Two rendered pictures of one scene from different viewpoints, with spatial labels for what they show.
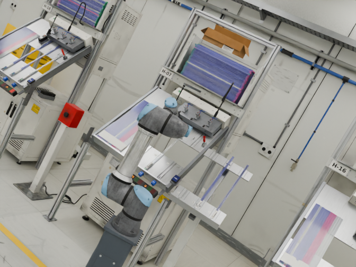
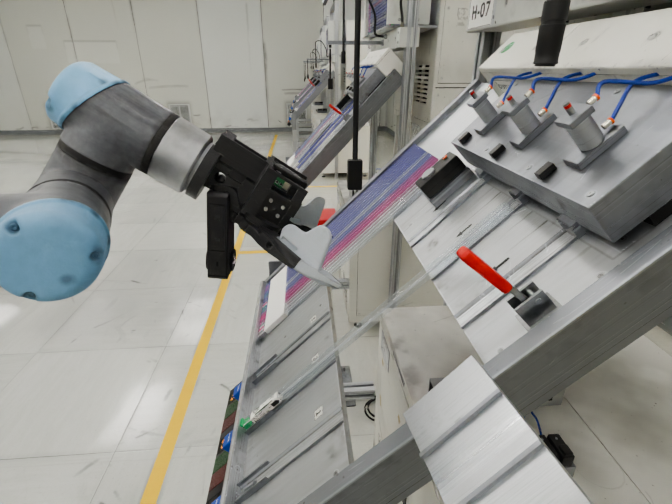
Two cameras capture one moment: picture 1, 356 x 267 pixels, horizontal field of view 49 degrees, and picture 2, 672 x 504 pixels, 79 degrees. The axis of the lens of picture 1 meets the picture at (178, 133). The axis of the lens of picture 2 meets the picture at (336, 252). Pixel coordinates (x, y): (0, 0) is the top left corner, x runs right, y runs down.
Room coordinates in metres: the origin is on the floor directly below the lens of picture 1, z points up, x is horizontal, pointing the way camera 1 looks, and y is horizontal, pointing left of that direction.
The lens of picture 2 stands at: (2.40, -0.40, 1.24)
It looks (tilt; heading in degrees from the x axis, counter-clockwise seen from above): 24 degrees down; 62
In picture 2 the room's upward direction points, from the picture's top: straight up
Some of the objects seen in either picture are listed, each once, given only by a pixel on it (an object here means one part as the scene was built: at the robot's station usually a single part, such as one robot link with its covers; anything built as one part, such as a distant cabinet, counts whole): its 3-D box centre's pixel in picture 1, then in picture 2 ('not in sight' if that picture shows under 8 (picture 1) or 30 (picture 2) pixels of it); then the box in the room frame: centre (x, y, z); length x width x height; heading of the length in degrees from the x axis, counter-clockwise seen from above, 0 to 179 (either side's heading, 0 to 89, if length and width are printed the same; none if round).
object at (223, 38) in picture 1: (234, 44); not in sight; (3.30, -0.06, 1.82); 0.68 x 0.30 x 0.20; 67
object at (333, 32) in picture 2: not in sight; (342, 94); (4.94, 4.29, 0.95); 1.36 x 0.82 x 1.90; 157
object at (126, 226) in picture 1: (128, 220); not in sight; (1.92, 0.01, 0.60); 0.15 x 0.15 x 0.10
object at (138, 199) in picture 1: (138, 201); not in sight; (1.92, 0.02, 0.72); 0.13 x 0.12 x 0.14; 87
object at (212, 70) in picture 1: (217, 73); not in sight; (2.99, -0.05, 1.52); 0.51 x 0.13 x 0.27; 67
